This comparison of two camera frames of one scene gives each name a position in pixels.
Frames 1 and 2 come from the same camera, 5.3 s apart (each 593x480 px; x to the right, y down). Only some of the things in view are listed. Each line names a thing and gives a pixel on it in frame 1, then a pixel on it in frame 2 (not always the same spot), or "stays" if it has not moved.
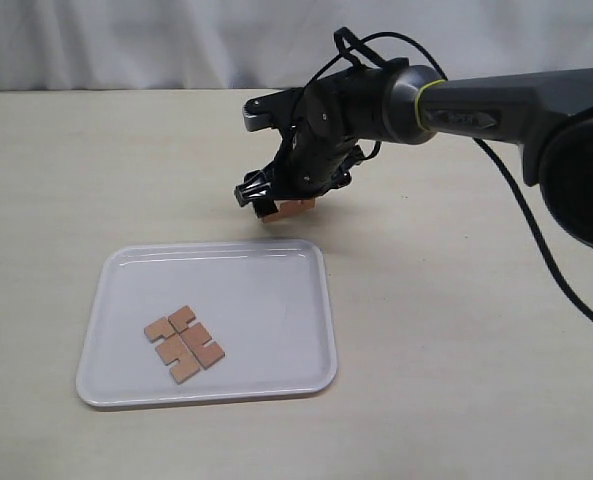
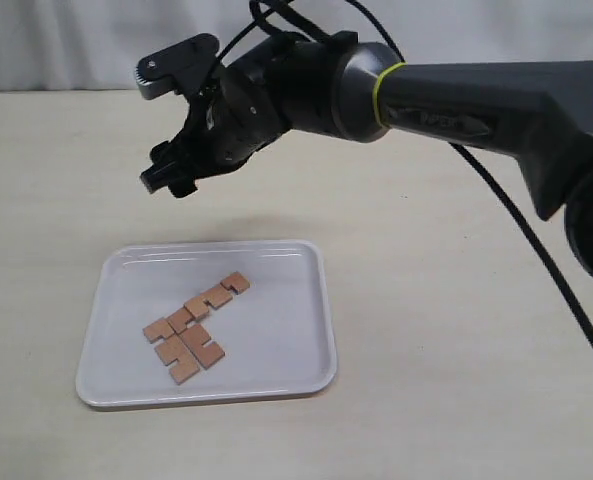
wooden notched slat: (173, 349) stays
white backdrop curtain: (135, 45) stays
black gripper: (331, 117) -> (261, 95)
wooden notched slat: (195, 336) stays
